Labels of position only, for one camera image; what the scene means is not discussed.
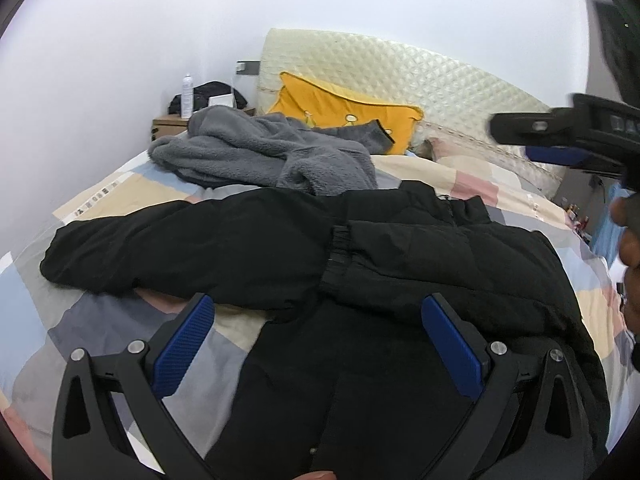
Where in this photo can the person's right hand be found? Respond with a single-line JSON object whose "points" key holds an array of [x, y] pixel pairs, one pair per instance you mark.
{"points": [[625, 213]]}

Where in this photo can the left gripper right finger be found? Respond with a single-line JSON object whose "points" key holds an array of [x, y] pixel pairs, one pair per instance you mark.
{"points": [[526, 421]]}

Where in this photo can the bottles on side table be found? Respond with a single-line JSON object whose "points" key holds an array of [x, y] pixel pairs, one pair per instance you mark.
{"points": [[575, 220]]}

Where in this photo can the white spray bottle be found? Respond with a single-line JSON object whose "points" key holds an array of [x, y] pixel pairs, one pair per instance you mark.
{"points": [[187, 97]]}

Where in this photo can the pink patterned pillow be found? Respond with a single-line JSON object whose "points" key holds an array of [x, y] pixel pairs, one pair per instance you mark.
{"points": [[437, 149]]}

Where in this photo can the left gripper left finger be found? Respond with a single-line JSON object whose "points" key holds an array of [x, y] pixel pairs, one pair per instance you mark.
{"points": [[89, 441]]}

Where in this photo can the black bag on nightstand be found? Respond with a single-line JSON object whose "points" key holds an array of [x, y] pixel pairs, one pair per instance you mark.
{"points": [[202, 93]]}

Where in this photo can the grey wall cabinet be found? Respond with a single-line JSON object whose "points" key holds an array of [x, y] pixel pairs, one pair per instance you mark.
{"points": [[613, 63]]}

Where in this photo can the blue towel on chair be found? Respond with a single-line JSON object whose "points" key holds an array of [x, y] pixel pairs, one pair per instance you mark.
{"points": [[606, 236]]}

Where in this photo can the black puffer jacket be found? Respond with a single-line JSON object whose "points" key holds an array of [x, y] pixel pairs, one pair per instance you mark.
{"points": [[342, 377]]}

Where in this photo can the grey wall socket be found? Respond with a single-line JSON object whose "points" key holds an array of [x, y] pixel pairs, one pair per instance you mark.
{"points": [[247, 68]]}

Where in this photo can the cream quilted headboard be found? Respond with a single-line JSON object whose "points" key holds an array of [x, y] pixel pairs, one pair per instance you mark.
{"points": [[457, 99]]}

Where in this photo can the grey fleece garment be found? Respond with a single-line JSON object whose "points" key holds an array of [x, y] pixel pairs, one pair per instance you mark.
{"points": [[225, 146]]}

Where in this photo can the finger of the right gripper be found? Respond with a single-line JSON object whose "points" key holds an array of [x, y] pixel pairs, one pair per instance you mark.
{"points": [[555, 128], [562, 156]]}

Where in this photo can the white box on nightstand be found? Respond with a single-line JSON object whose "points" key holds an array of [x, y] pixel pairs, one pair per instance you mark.
{"points": [[226, 100]]}

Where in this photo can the yellow pillow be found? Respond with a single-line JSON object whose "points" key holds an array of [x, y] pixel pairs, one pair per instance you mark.
{"points": [[322, 104]]}

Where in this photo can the wooden nightstand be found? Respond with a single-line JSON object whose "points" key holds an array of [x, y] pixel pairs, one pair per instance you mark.
{"points": [[173, 125]]}

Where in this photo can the patchwork checkered duvet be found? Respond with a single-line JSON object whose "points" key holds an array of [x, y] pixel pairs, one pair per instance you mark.
{"points": [[42, 322]]}

